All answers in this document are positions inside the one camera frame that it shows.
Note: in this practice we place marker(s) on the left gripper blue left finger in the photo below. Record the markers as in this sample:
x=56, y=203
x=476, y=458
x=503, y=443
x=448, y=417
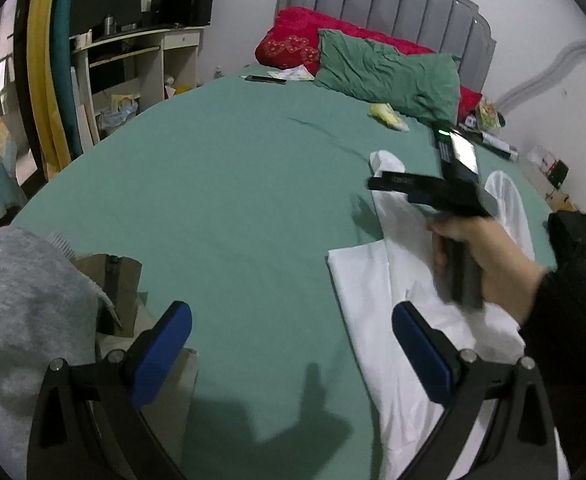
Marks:
x=155, y=351

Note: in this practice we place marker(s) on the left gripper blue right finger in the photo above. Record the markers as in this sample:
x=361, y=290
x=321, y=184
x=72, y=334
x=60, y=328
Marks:
x=429, y=352

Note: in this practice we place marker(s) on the large white garment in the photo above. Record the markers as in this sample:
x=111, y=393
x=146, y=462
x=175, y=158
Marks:
x=370, y=280

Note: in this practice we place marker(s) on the black sleeve right forearm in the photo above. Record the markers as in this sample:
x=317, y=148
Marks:
x=555, y=337

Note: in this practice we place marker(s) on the person right hand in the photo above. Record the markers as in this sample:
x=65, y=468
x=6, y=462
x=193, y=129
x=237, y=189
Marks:
x=510, y=278

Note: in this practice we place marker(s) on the bedside clutter books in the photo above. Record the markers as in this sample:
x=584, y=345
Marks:
x=483, y=125

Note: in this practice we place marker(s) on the cardboard box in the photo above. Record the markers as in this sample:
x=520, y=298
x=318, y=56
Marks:
x=118, y=279

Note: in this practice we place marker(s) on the small yellow cloth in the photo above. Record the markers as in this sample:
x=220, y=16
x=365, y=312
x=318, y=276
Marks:
x=385, y=115

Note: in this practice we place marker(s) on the green pillow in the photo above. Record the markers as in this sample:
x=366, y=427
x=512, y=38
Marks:
x=423, y=86

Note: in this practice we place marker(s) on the black garment pile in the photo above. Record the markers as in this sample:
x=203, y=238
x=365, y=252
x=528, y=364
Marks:
x=567, y=236

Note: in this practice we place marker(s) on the green bed sheet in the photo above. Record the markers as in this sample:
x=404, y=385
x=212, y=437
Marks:
x=232, y=196

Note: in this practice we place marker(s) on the white papers near pillow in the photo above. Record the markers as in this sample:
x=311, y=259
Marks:
x=298, y=73

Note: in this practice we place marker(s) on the grey padded headboard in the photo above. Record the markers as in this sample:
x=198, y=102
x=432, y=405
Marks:
x=444, y=26

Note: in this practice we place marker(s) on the yellow curtain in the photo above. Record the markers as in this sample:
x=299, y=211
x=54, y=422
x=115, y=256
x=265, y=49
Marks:
x=51, y=135

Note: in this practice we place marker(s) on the red pillow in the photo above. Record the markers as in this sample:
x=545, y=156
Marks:
x=294, y=39

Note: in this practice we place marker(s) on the black remote control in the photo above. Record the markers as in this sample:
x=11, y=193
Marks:
x=264, y=79

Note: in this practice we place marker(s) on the white wooden desk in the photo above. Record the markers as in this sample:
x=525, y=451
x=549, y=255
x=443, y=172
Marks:
x=149, y=65

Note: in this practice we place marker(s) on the black computer monitor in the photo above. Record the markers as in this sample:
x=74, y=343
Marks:
x=86, y=14

